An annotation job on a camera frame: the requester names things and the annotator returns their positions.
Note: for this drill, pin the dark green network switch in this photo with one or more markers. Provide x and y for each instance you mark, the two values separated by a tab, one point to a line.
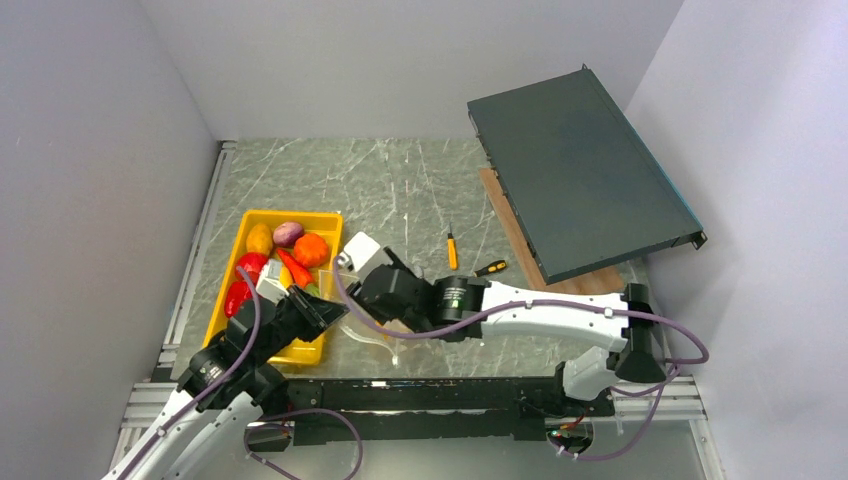
585	190

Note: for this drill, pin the purple onion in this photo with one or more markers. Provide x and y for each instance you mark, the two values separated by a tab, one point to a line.
286	234

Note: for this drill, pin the small yellow screwdriver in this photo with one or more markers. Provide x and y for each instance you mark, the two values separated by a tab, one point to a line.
453	260

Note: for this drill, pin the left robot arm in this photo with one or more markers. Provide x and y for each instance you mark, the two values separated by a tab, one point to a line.
231	382

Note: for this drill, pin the yellow plastic tray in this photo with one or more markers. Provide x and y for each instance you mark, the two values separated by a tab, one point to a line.
329	226

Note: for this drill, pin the orange carrot with green top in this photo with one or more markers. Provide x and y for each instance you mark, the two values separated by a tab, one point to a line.
301	276

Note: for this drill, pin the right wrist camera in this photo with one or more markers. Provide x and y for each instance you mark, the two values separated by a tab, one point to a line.
361	254

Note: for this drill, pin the red apple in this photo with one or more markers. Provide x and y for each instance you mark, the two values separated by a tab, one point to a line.
252	264

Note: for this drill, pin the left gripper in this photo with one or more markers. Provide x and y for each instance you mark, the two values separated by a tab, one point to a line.
317	313

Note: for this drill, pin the red bell pepper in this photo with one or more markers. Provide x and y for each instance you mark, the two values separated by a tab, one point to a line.
237	294

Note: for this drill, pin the wooden cutting board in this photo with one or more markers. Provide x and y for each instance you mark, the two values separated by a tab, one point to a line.
602	281

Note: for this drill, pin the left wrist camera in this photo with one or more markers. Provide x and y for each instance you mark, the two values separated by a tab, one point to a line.
269	285

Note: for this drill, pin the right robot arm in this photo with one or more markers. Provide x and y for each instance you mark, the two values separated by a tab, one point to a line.
621	338

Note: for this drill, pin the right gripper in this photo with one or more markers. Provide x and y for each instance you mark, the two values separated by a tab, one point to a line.
393	261

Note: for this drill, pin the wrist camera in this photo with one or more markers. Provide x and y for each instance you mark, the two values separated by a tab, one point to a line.
269	285
361	254

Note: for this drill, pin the orange pumpkin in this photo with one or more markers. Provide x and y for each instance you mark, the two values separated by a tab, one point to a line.
311	250

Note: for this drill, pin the brown potato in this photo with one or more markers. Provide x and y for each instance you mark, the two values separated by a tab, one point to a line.
260	240

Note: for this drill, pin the clear dotted zip bag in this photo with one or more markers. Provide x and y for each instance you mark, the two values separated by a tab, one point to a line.
386	348

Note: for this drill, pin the black yellow screwdriver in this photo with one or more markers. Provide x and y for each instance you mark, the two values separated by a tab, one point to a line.
491	268

